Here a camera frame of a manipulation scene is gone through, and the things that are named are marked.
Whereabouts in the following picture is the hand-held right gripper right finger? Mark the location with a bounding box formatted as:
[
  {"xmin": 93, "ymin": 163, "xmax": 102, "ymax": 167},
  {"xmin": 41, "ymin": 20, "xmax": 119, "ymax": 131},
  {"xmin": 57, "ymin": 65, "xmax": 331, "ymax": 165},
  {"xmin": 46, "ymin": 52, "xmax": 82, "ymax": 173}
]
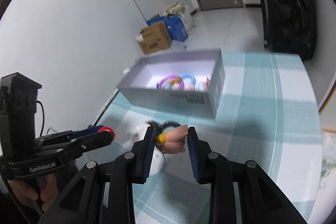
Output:
[{"xmin": 188, "ymin": 127, "xmax": 307, "ymax": 224}]

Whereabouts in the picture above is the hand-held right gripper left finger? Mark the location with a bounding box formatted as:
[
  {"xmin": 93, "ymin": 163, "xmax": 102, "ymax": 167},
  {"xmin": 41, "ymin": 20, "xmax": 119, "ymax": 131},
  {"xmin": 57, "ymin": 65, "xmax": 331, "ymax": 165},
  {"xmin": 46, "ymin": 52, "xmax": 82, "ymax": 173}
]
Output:
[{"xmin": 38, "ymin": 126, "xmax": 155, "ymax": 224}]

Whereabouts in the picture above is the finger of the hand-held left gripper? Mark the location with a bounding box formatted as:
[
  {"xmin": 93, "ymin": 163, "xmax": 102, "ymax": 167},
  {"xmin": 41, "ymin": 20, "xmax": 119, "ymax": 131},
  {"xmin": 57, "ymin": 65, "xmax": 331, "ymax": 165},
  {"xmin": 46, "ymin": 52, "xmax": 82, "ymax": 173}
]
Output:
[
  {"xmin": 39, "ymin": 125, "xmax": 105, "ymax": 144},
  {"xmin": 62, "ymin": 131, "xmax": 113, "ymax": 161}
]

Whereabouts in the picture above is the red scalloped round ornament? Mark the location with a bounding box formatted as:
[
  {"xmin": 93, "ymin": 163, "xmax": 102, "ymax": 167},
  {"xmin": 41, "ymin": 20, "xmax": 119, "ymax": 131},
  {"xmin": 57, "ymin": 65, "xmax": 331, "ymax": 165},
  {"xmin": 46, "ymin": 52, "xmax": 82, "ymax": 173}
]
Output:
[{"xmin": 98, "ymin": 126, "xmax": 116, "ymax": 140}]

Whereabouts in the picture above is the pink figure hair tie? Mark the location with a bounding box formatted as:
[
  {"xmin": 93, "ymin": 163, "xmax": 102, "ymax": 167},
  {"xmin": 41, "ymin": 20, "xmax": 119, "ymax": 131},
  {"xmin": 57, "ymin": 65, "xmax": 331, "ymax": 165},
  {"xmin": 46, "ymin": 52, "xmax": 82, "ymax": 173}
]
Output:
[{"xmin": 155, "ymin": 124, "xmax": 189, "ymax": 155}]

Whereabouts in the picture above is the grey cardboard box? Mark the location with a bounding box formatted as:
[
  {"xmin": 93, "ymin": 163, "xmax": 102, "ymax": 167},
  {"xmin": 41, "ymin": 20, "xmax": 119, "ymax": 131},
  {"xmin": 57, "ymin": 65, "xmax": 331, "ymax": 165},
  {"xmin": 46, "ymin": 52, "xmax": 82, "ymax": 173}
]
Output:
[{"xmin": 116, "ymin": 48, "xmax": 226, "ymax": 120}]

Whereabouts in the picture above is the purple bracelet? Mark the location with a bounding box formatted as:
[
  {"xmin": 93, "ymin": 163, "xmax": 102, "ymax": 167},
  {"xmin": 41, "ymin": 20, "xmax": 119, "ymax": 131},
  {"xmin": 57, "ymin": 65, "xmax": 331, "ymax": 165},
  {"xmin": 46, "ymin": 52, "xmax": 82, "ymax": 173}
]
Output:
[{"xmin": 156, "ymin": 74, "xmax": 181, "ymax": 89}]

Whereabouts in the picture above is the person's left hand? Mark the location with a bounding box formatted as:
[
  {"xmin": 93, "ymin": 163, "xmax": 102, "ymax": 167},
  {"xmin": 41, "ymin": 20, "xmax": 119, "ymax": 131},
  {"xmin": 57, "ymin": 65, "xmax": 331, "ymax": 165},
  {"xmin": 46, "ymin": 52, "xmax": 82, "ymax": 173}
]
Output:
[{"xmin": 8, "ymin": 173, "xmax": 63, "ymax": 214}]

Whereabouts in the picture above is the red white round toy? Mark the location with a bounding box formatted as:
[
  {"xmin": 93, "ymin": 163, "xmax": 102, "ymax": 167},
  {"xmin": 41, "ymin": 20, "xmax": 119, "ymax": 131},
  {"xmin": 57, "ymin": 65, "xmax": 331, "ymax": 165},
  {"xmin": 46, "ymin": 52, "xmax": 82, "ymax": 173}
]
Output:
[{"xmin": 131, "ymin": 123, "xmax": 150, "ymax": 146}]

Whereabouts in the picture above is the teal checked tablecloth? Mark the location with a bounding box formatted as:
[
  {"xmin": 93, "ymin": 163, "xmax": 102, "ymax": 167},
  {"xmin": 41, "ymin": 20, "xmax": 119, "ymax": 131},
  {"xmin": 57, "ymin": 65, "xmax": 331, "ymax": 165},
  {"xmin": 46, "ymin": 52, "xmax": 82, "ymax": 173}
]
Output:
[{"xmin": 100, "ymin": 50, "xmax": 322, "ymax": 224}]

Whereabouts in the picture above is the brown cardboard box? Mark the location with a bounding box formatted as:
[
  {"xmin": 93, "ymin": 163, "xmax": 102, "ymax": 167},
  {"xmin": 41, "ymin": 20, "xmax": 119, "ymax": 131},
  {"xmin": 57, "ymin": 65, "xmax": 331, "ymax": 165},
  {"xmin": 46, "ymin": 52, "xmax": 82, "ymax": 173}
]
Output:
[{"xmin": 135, "ymin": 22, "xmax": 172, "ymax": 55}]

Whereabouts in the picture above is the blue cardboard box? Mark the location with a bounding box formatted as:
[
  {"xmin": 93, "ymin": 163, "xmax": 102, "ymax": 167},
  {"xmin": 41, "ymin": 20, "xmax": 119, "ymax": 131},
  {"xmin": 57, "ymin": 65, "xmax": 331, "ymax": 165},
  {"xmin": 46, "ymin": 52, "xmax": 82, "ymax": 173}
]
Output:
[{"xmin": 146, "ymin": 14, "xmax": 189, "ymax": 42}]

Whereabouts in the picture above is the white plastic bag green print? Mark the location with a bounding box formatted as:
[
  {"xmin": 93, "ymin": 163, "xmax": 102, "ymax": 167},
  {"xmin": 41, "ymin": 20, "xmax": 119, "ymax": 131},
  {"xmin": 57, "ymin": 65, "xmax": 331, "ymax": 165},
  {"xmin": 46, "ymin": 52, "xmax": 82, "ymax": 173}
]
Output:
[{"xmin": 318, "ymin": 131, "xmax": 336, "ymax": 190}]

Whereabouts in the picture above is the white bag with cloth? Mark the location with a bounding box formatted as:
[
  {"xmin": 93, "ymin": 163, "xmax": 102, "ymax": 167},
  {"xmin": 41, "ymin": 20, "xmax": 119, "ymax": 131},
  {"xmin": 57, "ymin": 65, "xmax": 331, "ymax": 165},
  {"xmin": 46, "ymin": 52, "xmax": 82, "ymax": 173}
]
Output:
[{"xmin": 163, "ymin": 1, "xmax": 197, "ymax": 31}]

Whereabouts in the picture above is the black backpack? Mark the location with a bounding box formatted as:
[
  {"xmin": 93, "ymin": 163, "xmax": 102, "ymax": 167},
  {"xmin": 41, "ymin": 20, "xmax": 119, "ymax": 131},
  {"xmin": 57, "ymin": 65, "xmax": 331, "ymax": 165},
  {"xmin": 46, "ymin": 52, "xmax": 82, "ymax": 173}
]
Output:
[{"xmin": 261, "ymin": 0, "xmax": 318, "ymax": 61}]

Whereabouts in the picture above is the black cable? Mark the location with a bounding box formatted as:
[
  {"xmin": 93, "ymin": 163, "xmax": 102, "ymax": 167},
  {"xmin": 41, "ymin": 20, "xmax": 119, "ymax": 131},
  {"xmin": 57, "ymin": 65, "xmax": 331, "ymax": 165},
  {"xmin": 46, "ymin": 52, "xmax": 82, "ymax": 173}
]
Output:
[{"xmin": 35, "ymin": 101, "xmax": 46, "ymax": 135}]

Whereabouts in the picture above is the black bead bracelet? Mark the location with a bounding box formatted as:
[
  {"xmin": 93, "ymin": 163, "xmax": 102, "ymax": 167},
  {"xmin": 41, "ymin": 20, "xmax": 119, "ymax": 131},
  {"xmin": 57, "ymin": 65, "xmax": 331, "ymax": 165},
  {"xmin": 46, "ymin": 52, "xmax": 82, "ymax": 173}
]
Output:
[{"xmin": 147, "ymin": 120, "xmax": 181, "ymax": 135}]

